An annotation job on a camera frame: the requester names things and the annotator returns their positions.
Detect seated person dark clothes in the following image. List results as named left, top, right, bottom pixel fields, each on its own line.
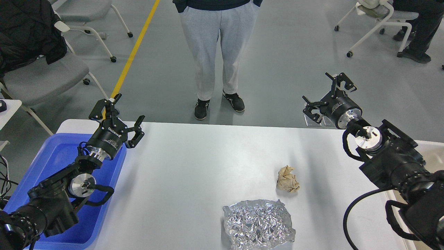
left=393, top=0, right=444, bottom=64

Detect crumpled brown paper ball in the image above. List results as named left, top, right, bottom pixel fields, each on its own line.
left=276, top=165, right=300, bottom=193

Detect white chair right background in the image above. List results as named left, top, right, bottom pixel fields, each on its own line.
left=334, top=0, right=419, bottom=58

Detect aluminium foil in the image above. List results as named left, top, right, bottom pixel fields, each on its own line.
left=223, top=199, right=296, bottom=250

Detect white side table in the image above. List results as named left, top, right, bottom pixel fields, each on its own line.
left=0, top=99, right=22, bottom=129

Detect beige plastic bin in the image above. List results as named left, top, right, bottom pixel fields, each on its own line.
left=382, top=145, right=444, bottom=250

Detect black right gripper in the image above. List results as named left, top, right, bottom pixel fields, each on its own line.
left=302, top=73, right=362, bottom=129

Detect standing person grey trousers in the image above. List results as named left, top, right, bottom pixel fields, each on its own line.
left=172, top=0, right=263, bottom=120

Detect black cables left edge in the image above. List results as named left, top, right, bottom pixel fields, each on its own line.
left=0, top=154, right=18, bottom=209

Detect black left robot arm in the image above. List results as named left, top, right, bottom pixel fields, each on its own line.
left=1, top=93, right=145, bottom=250

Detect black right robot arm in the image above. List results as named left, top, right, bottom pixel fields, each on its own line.
left=303, top=73, right=444, bottom=250

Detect left metal floor plate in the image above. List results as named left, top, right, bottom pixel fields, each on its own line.
left=304, top=115, right=322, bottom=127

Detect white grey office chair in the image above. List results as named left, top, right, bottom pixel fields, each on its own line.
left=54, top=0, right=133, bottom=63

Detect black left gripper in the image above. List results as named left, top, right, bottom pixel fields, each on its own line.
left=86, top=93, right=145, bottom=160

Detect right metal floor plate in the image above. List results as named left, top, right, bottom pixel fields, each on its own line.
left=322, top=116, right=336, bottom=127

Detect metal floor plate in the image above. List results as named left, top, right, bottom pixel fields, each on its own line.
left=304, top=115, right=322, bottom=127
left=322, top=116, right=336, bottom=127

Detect grey chair with black jacket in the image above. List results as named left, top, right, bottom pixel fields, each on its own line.
left=1, top=0, right=95, bottom=135

